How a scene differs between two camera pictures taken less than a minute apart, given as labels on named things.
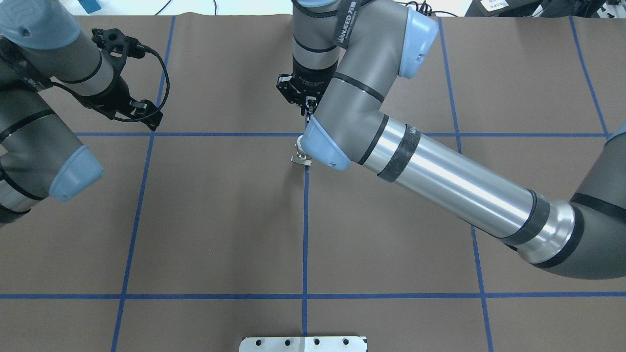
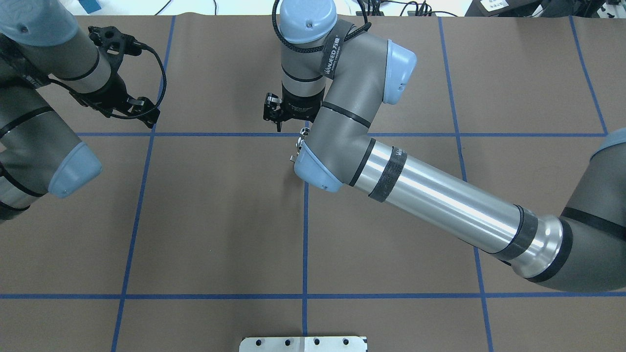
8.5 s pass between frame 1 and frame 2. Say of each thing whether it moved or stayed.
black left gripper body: stayed
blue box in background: stayed
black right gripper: moved
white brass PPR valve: stayed
